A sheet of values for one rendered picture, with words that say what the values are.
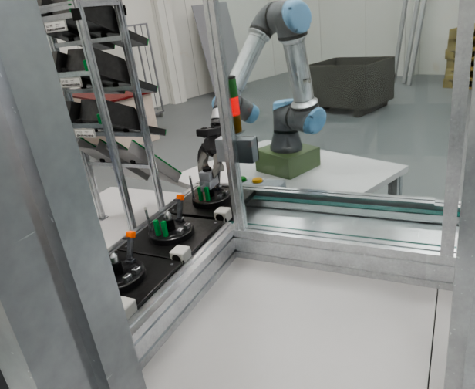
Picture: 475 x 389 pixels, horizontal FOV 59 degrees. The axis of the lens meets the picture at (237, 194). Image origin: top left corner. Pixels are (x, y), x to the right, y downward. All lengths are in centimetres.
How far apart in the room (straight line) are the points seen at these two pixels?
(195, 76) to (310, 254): 843
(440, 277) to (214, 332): 59
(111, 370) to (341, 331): 91
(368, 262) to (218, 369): 49
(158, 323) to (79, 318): 89
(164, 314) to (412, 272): 64
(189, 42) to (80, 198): 930
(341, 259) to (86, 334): 108
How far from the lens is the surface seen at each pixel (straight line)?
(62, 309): 17
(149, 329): 105
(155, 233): 132
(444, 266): 119
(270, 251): 130
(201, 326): 113
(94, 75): 135
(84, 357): 19
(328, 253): 124
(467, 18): 101
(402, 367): 101
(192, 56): 948
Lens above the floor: 158
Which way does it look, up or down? 23 degrees down
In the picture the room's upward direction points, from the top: 8 degrees counter-clockwise
